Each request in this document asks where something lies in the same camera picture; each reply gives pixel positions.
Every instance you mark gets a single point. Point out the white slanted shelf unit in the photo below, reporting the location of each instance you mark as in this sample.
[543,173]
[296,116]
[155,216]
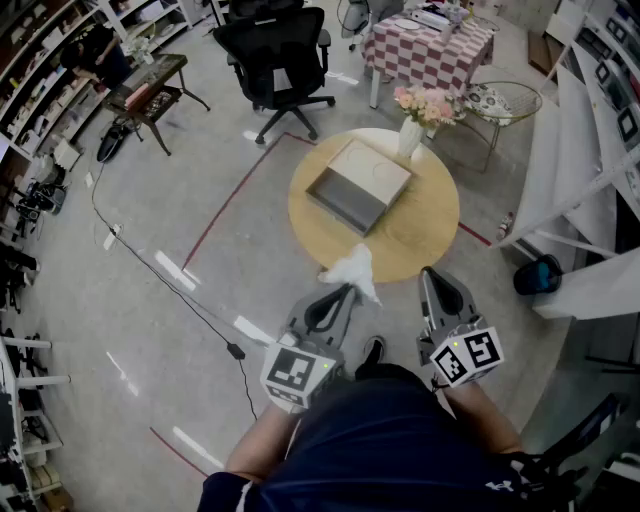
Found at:
[560,165]

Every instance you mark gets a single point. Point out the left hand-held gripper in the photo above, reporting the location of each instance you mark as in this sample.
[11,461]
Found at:
[292,372]

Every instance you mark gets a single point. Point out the black vacuum cleaner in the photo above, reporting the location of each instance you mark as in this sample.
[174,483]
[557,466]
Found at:
[111,145]

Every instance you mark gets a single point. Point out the black office chair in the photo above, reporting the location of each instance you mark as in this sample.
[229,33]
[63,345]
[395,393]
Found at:
[282,55]

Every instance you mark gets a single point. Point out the white wall shelving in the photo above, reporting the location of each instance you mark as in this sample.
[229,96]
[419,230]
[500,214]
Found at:
[45,75]

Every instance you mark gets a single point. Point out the black chair frame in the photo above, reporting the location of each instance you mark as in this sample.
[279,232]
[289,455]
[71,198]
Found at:
[595,425]

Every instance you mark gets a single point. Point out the round wooden table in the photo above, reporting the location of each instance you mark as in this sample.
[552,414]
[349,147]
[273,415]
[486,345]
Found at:
[420,230]

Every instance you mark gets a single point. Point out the table with checkered cloth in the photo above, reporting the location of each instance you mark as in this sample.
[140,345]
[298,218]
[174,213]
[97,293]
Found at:
[425,55]

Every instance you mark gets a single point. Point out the person's left forearm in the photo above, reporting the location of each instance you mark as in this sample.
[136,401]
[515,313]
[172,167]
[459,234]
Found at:
[260,445]

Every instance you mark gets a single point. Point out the small white cabinet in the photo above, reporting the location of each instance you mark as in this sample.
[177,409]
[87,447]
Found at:
[66,154]

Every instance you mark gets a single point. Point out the white tissue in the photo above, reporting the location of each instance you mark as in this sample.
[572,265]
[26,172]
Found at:
[356,270]

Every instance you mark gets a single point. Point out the clear bottle red cap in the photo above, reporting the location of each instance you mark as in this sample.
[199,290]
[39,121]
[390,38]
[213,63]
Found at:
[505,227]

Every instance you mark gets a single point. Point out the pink flower bouquet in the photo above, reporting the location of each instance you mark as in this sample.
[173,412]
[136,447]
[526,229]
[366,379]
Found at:
[427,105]

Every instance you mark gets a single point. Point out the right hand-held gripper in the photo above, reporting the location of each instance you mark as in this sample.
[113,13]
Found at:
[465,355]

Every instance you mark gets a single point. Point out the white power strip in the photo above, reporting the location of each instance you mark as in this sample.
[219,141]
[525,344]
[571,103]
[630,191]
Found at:
[113,236]

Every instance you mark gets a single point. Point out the floral seat cushion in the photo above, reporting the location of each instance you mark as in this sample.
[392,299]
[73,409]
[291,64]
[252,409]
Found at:
[487,97]

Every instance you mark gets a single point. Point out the person's navy shirt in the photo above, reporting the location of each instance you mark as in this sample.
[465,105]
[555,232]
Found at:
[390,450]

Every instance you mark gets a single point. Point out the person's right forearm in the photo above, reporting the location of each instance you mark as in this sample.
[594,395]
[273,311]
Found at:
[480,415]

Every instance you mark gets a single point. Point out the black bin blue liner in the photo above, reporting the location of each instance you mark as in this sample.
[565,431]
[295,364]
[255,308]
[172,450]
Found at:
[535,277]

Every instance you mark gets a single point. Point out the wooden tissue box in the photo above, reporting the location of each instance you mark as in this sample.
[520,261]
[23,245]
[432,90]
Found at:
[350,195]

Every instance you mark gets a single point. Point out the white metal rack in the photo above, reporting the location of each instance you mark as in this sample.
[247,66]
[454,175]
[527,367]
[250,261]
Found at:
[25,380]

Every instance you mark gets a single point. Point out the dark folding side table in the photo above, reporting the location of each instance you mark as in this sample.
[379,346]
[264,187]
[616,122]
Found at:
[160,75]

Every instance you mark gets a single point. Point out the white plastic container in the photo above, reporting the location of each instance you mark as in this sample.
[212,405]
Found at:
[434,20]

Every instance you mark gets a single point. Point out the white ribbed vase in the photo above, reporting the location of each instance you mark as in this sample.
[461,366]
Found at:
[410,140]

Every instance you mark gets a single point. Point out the black power adapter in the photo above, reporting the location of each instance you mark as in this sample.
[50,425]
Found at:
[236,350]

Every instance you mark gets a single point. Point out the person's black shoe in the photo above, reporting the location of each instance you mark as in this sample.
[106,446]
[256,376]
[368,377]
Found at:
[374,350]

